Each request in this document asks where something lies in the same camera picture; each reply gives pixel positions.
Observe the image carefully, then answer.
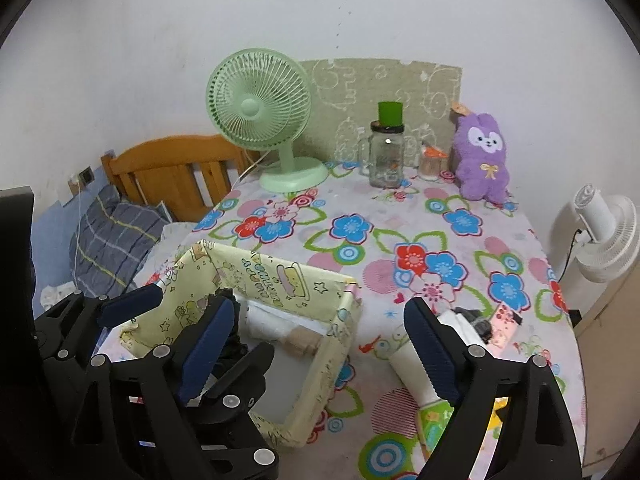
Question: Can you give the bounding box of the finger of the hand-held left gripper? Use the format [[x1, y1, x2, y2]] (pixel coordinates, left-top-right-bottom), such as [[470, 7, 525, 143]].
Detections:
[[35, 284, 164, 361], [200, 344, 279, 480]]

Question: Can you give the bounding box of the beige block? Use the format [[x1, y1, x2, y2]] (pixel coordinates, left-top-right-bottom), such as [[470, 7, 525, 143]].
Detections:
[[286, 329, 321, 357]]

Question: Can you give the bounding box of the dark grey drawstring pouch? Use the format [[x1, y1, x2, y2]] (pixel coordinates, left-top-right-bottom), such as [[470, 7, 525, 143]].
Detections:
[[452, 307, 495, 345]]

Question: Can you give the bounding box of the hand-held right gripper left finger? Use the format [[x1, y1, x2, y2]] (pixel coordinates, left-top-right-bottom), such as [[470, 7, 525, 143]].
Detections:
[[65, 296, 236, 480]]

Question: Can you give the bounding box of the grey plaid pillow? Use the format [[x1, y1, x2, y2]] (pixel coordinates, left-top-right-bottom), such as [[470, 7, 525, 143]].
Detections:
[[69, 184, 173, 301]]

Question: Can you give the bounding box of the purple plush rabbit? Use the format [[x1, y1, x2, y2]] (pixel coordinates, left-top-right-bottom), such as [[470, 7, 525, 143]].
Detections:
[[448, 102, 512, 206]]

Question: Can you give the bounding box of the green plastic cup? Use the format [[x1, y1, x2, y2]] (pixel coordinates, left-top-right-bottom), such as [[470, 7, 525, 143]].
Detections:
[[377, 102, 405, 127]]

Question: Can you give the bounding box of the black fan cable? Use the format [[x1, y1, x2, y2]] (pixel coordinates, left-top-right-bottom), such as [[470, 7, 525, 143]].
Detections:
[[556, 229, 592, 282]]

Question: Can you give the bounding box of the green desk fan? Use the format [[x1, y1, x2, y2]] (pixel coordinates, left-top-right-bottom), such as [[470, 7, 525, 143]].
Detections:
[[206, 47, 330, 195]]

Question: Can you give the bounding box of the floral tablecloth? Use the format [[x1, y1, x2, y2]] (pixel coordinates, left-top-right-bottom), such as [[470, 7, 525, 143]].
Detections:
[[95, 157, 587, 480]]

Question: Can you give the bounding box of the pink tissue packet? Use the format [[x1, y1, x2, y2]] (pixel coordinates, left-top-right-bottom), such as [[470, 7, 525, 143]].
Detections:
[[492, 305, 523, 347]]

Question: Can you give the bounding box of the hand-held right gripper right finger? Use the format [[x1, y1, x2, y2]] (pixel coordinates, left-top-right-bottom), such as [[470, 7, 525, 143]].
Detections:
[[404, 297, 584, 480]]

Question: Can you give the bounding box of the white floor fan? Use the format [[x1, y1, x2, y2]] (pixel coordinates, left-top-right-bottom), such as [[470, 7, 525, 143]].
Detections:
[[548, 183, 640, 286]]

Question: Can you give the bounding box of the cotton swab jar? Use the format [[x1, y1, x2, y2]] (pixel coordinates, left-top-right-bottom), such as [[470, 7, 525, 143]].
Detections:
[[419, 146, 447, 182]]

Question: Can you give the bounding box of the yellow happy birthday gift bag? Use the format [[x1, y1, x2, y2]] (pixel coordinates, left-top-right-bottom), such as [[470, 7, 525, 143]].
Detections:
[[117, 240, 363, 448]]

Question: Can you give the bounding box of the white fan cable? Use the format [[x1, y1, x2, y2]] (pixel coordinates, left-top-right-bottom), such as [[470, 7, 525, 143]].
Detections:
[[237, 149, 272, 182]]

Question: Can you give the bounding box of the glass jar mug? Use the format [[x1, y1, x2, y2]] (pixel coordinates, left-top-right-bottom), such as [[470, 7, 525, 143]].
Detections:
[[359, 120, 418, 190]]

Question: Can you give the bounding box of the wooden chair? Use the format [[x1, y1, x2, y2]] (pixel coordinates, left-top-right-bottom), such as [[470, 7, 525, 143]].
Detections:
[[101, 135, 256, 223]]

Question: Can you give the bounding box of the white folded cloth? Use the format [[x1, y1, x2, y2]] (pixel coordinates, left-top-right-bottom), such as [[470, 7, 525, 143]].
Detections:
[[440, 310, 478, 346]]

